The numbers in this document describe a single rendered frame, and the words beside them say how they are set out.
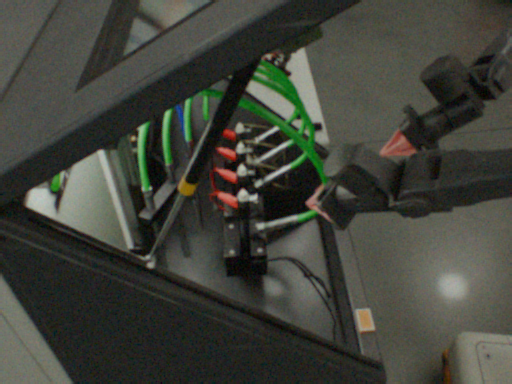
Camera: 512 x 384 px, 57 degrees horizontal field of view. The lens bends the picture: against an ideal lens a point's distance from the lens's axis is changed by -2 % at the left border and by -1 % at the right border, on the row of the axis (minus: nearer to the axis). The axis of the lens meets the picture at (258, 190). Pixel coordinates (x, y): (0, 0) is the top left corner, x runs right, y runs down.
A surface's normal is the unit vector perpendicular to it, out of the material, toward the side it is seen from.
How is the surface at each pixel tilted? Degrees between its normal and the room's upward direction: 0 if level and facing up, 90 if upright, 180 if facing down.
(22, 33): 0
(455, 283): 0
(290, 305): 0
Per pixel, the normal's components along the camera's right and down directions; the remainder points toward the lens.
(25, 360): 0.06, 0.69
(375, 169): 0.49, -0.25
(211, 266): -0.01, -0.72
